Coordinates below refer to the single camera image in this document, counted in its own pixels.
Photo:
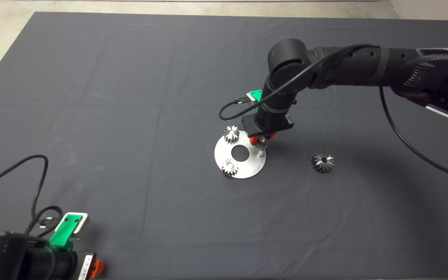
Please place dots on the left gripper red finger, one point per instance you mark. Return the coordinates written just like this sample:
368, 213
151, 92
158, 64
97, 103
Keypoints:
98, 268

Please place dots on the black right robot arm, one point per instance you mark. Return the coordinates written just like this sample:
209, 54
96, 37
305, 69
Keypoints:
344, 68

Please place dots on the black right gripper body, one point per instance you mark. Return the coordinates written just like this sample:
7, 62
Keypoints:
268, 123

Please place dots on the large steel gear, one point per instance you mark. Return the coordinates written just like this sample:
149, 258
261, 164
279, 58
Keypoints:
322, 161

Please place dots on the left wrist green camera mount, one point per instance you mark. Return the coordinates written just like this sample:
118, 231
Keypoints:
63, 235

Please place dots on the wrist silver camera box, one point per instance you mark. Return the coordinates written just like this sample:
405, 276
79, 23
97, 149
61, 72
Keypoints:
250, 97
84, 223

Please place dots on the small dark steel gear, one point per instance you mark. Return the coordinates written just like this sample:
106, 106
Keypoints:
261, 144

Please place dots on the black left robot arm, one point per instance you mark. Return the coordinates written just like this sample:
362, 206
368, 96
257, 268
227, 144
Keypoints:
6, 256

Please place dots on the dark grey table cloth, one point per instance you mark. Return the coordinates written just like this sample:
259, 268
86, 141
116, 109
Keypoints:
130, 116

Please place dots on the round steel plate with hole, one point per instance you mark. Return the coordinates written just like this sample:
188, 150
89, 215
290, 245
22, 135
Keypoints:
247, 169

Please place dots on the small shiny steel gear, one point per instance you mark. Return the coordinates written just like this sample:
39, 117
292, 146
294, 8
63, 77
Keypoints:
230, 167
231, 134

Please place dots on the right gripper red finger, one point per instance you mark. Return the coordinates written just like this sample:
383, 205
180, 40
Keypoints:
272, 135
252, 140

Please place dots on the right wrist green camera mount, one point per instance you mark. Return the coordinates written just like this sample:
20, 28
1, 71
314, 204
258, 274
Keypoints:
256, 94

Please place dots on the wrist green camera mount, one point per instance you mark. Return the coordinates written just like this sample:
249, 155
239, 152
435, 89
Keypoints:
256, 94
63, 235

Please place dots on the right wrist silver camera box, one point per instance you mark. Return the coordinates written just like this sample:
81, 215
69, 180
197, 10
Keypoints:
250, 97

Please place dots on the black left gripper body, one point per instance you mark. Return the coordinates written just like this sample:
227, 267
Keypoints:
72, 266

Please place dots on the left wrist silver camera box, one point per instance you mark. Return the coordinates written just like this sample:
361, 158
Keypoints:
84, 223

